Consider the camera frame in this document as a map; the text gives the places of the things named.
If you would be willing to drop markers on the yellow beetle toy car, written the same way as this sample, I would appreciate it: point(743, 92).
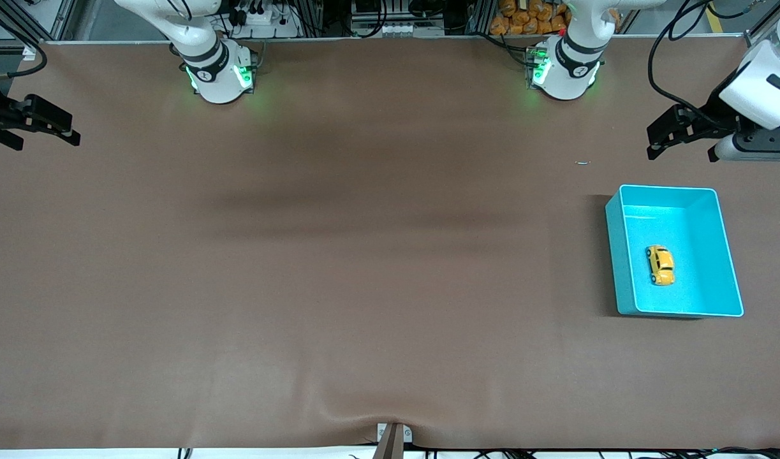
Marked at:
point(661, 264)

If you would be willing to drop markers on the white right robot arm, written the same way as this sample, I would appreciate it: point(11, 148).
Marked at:
point(211, 57)

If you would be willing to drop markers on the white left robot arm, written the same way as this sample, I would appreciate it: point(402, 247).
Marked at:
point(574, 64)

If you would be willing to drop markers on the small white corner block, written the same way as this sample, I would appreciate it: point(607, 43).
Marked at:
point(29, 53)

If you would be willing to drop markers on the turquoise plastic bin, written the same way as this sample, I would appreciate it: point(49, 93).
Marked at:
point(702, 280)

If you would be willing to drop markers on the orange snack pile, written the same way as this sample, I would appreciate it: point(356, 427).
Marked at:
point(530, 19)

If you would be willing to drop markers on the white power strip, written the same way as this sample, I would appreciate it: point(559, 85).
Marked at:
point(262, 19)

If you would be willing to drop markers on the white terminal block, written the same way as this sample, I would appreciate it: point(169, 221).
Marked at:
point(402, 29)

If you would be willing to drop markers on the brown table mat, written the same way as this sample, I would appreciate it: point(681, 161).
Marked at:
point(364, 255)

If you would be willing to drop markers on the aluminium frame rail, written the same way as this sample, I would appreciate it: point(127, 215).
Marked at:
point(64, 16)

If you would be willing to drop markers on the metal table edge bracket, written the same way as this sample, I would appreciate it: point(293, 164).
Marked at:
point(393, 440)

